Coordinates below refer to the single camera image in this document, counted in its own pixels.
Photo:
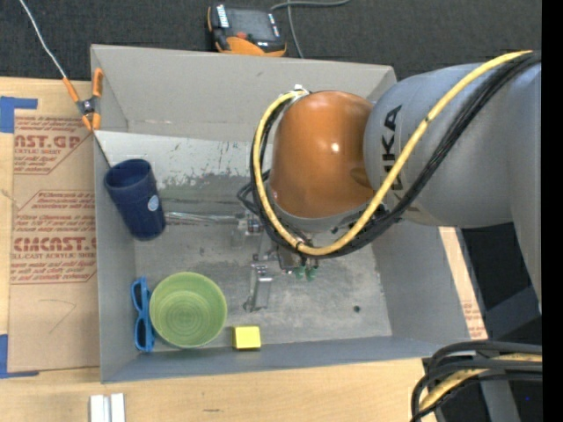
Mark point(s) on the yellow block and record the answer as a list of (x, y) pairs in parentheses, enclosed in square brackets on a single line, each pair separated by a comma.
[(246, 337)]

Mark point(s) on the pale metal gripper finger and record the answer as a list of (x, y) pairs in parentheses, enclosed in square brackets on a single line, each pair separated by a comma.
[(253, 226), (261, 290)]

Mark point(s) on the blue sunglasses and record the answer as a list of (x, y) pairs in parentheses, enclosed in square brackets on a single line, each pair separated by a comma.
[(141, 332)]

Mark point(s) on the dark blue cup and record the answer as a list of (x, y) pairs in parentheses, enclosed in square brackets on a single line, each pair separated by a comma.
[(136, 200)]

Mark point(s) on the brown cardboard board red print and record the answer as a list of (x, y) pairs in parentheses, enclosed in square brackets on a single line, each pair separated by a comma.
[(48, 315)]

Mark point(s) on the green bowl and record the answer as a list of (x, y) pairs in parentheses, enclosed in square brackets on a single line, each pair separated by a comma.
[(187, 310)]

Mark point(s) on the grey metal bin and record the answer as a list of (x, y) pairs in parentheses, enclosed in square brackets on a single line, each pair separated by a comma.
[(211, 82)]

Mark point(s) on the clear glass stick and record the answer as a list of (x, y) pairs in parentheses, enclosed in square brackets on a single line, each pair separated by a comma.
[(198, 218)]

